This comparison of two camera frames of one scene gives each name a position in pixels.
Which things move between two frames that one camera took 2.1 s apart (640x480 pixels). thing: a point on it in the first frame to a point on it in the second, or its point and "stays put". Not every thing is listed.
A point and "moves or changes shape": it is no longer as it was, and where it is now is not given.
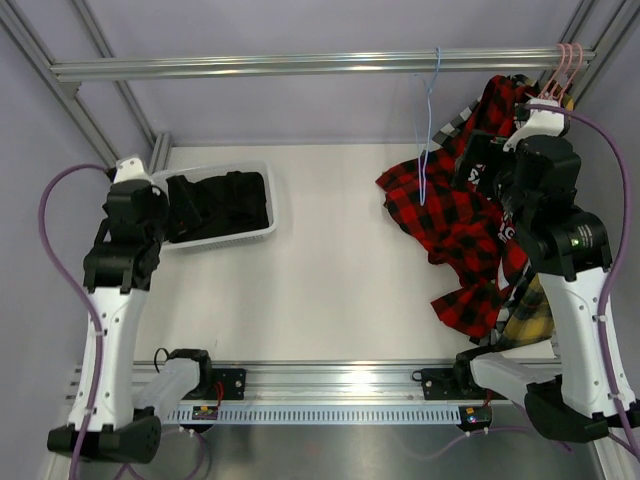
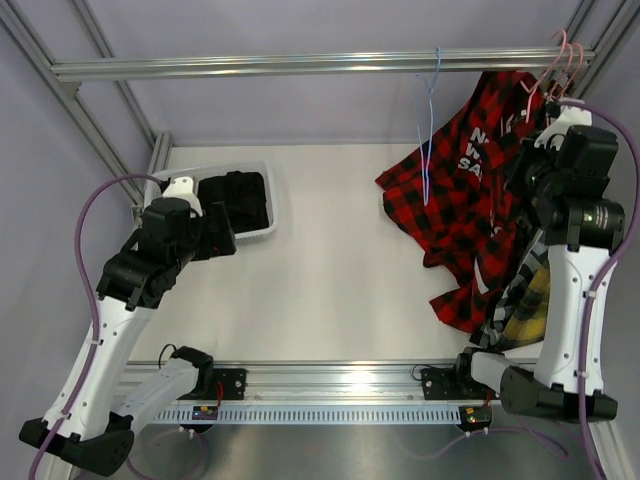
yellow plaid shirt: (530, 322) stays put
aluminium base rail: (333, 383) stays put
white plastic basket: (219, 170) stays put
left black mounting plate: (232, 381) stays put
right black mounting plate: (456, 383) stays put
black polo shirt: (230, 202) stays put
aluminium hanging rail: (82, 71) stays put
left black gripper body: (182, 217) to (216, 243)
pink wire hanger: (555, 72) to (543, 75)
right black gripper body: (484, 150) to (527, 171)
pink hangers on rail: (566, 70) stays put
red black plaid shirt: (449, 211) moves or changes shape
